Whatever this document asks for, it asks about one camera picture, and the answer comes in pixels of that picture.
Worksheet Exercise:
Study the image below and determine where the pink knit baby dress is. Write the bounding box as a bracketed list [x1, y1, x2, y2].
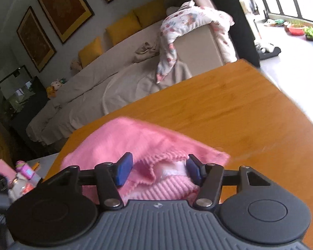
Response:
[60, 117, 230, 203]

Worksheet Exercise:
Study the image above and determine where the white side table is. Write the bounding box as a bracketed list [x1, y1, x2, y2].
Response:
[27, 153, 59, 179]

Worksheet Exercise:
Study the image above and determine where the yellow plush toy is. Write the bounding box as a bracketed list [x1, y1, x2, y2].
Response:
[46, 80, 63, 99]

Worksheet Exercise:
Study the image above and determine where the beige covered sofa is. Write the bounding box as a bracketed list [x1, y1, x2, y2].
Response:
[26, 22, 224, 145]

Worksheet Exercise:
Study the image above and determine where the glass fish tank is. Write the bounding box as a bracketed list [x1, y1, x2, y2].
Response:
[0, 65, 48, 120]

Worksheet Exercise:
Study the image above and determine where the yellow cushion left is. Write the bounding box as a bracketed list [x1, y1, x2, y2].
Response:
[78, 37, 103, 68]

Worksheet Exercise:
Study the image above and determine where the yellow cushion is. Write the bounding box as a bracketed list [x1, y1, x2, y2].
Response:
[133, 0, 167, 29]
[106, 11, 142, 46]
[78, 37, 103, 68]

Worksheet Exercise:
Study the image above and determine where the crumpled beige cloth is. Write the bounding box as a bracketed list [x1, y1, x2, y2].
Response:
[133, 41, 159, 63]

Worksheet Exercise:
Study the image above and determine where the yellow cushion middle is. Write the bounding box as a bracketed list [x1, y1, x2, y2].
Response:
[106, 11, 142, 46]

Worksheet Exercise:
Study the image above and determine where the left gold framed picture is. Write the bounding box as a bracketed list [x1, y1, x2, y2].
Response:
[17, 6, 56, 73]

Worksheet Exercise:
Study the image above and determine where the floral baby blanket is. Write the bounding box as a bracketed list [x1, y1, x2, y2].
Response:
[156, 0, 237, 83]

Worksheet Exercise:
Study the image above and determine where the yellow cushion right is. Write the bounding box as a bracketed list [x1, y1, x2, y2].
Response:
[133, 0, 167, 29]

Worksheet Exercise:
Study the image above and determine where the red plastic basin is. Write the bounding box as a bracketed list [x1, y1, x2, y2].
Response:
[287, 23, 305, 36]

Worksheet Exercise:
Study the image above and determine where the middle gold framed picture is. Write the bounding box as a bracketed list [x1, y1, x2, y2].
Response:
[37, 0, 94, 44]

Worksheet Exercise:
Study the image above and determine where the green plant in pot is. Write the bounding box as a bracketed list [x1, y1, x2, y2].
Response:
[304, 26, 313, 41]

